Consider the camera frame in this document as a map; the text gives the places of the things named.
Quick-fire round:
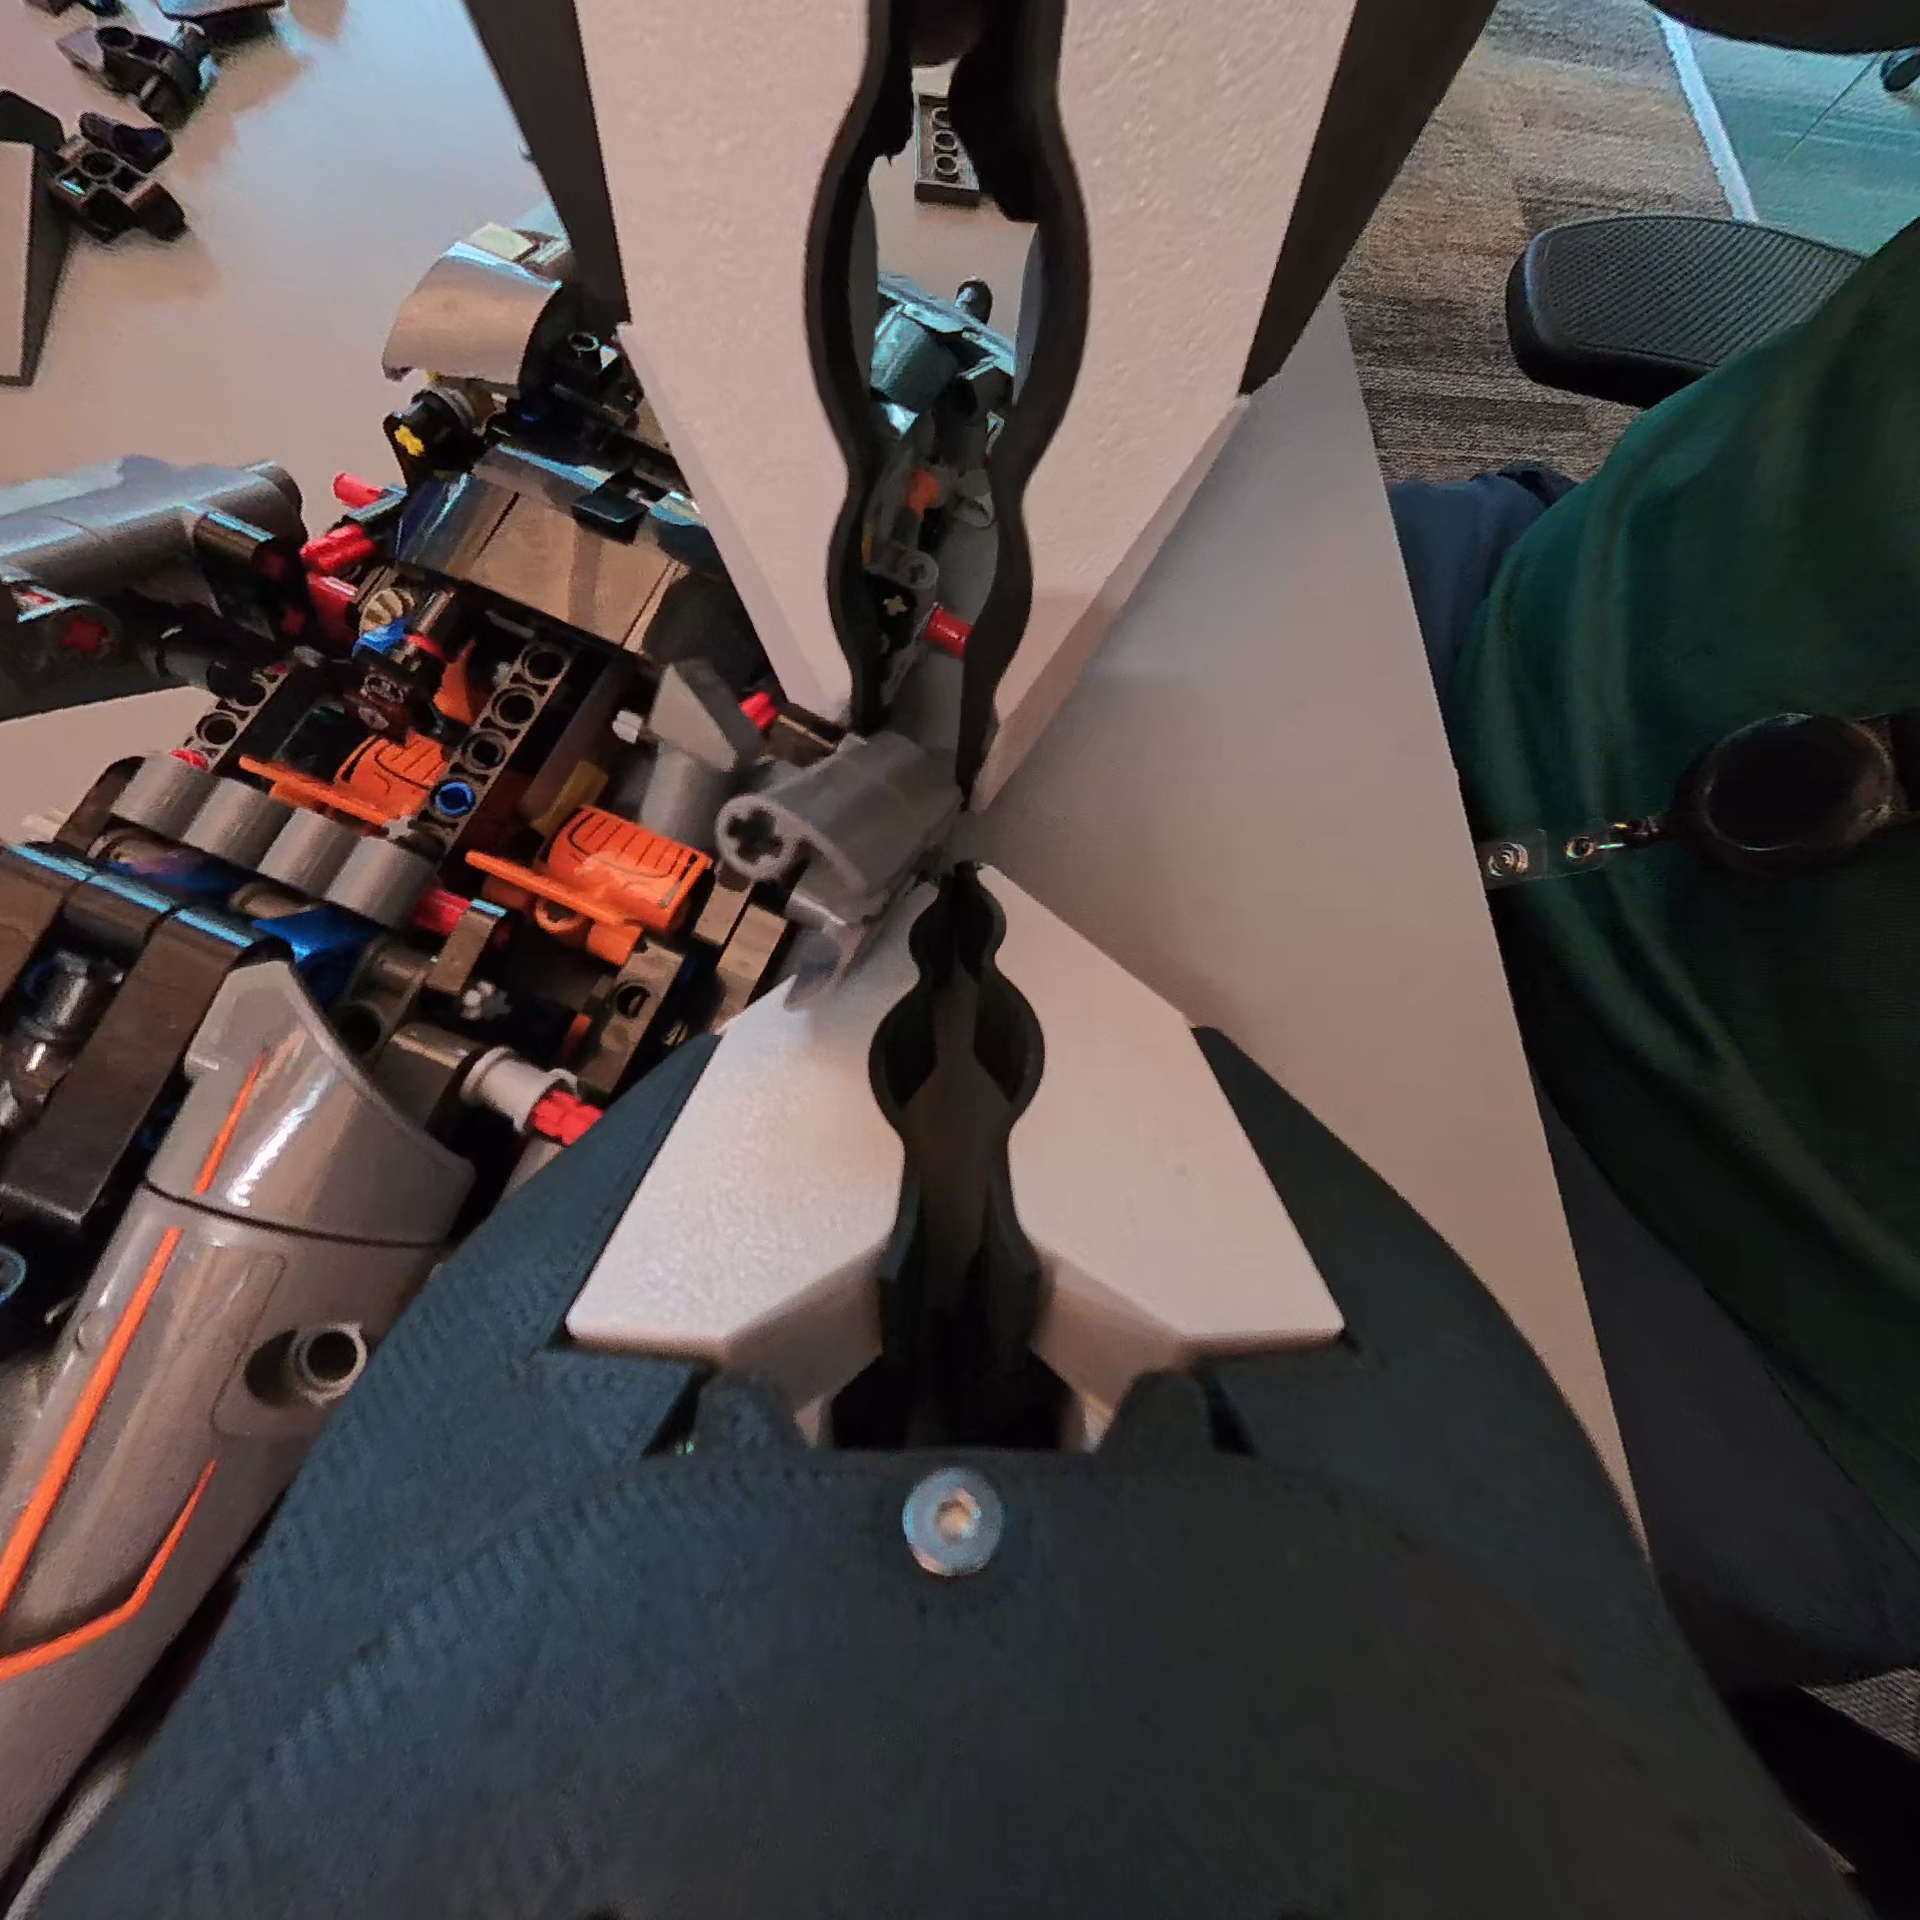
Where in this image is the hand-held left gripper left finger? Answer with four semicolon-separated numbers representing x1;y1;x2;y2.
567;881;965;1445

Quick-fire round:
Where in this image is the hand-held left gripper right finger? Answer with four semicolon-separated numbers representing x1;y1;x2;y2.
972;865;1343;1445

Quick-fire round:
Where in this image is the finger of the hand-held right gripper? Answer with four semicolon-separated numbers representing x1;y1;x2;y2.
958;0;1367;797
569;0;889;735

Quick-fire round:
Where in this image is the grey lego car model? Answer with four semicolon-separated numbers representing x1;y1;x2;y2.
0;223;1037;1862

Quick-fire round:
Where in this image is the small grey lego assembly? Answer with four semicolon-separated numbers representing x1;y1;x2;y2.
717;727;972;976

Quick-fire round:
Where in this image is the black lego piece blue pin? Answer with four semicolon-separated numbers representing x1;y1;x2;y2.
911;89;991;206

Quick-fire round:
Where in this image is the pile of small lego pieces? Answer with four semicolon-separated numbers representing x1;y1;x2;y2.
53;0;288;241

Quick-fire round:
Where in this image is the dark grey lego panel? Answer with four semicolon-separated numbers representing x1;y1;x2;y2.
0;89;70;385

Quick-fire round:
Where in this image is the black mesh office chair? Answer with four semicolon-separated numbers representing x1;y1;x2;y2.
1506;217;1872;409

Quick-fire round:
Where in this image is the black badge reel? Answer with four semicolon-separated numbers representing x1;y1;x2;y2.
1477;711;1902;884

